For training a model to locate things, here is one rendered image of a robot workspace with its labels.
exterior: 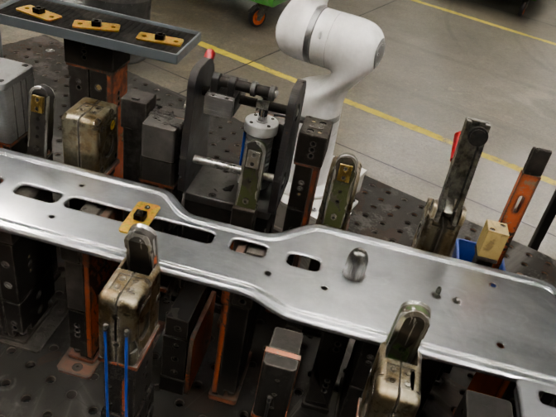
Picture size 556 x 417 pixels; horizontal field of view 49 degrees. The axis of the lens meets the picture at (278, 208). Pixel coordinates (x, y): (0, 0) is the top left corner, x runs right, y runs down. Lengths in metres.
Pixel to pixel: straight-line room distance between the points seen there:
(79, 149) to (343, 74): 0.55
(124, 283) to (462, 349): 0.46
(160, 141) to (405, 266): 0.46
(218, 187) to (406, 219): 0.67
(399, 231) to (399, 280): 0.66
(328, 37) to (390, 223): 0.55
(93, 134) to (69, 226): 0.19
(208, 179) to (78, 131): 0.24
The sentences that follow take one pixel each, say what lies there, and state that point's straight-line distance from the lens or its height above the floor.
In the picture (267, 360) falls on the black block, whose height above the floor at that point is 0.99.
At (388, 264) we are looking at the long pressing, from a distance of 0.97.
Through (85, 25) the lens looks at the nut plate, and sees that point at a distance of 1.24.
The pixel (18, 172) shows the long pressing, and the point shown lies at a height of 1.00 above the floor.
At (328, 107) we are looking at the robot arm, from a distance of 1.35.
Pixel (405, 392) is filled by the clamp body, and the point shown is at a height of 1.05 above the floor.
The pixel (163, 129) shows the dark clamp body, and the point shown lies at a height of 1.08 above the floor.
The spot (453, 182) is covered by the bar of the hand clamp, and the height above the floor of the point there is 1.11.
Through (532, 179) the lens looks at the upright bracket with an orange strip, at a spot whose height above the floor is 1.15.
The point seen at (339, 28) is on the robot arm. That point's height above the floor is 1.20.
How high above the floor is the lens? 1.58
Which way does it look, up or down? 35 degrees down
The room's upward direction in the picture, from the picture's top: 10 degrees clockwise
